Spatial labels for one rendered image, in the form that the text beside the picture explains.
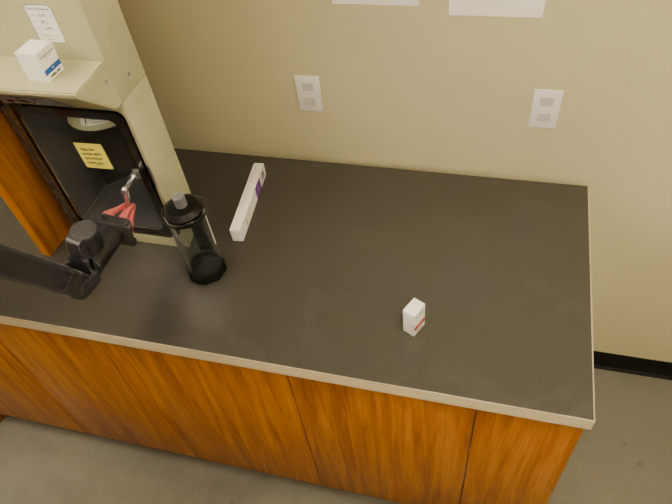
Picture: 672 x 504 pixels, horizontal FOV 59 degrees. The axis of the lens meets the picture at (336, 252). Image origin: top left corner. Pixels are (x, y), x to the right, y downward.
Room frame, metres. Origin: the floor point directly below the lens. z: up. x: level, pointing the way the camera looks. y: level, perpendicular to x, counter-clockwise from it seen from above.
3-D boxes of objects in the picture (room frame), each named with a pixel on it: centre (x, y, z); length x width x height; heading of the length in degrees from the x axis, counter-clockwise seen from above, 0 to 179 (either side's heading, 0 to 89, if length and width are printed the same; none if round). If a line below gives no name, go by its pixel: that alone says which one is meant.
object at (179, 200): (1.04, 0.34, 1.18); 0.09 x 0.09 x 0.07
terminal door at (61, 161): (1.18, 0.56, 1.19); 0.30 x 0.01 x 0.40; 69
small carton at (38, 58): (1.11, 0.52, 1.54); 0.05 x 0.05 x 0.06; 65
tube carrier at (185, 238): (1.04, 0.34, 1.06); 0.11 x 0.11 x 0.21
